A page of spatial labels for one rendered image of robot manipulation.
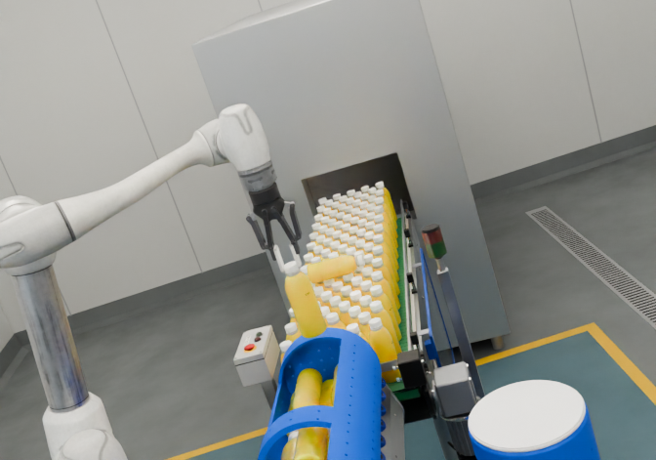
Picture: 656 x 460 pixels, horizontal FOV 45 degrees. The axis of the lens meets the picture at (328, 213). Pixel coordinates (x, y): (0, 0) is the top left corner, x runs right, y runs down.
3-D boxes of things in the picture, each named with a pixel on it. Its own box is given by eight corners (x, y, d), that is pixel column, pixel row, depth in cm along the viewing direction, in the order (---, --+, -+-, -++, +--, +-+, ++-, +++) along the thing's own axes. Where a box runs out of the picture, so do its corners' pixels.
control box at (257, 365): (243, 387, 256) (232, 359, 253) (253, 356, 275) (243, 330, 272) (272, 380, 254) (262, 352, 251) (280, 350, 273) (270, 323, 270)
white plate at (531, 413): (515, 369, 209) (517, 373, 209) (444, 428, 194) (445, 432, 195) (608, 395, 186) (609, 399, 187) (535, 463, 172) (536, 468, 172)
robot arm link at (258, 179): (268, 164, 196) (276, 187, 198) (273, 155, 204) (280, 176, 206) (233, 175, 197) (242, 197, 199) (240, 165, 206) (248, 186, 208)
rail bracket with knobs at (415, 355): (400, 395, 242) (390, 365, 239) (399, 382, 249) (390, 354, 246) (431, 387, 240) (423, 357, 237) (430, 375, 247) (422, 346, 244)
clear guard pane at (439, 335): (468, 459, 274) (430, 337, 261) (450, 350, 348) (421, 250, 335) (469, 459, 274) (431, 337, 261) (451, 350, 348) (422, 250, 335)
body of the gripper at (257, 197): (243, 194, 200) (256, 228, 202) (275, 185, 198) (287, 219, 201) (248, 186, 207) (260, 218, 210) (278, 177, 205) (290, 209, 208)
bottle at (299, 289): (297, 335, 216) (274, 274, 211) (316, 322, 220) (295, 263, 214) (311, 340, 210) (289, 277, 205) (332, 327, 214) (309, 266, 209)
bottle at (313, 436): (292, 481, 176) (301, 433, 194) (323, 482, 176) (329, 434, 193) (291, 453, 174) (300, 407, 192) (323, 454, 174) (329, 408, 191)
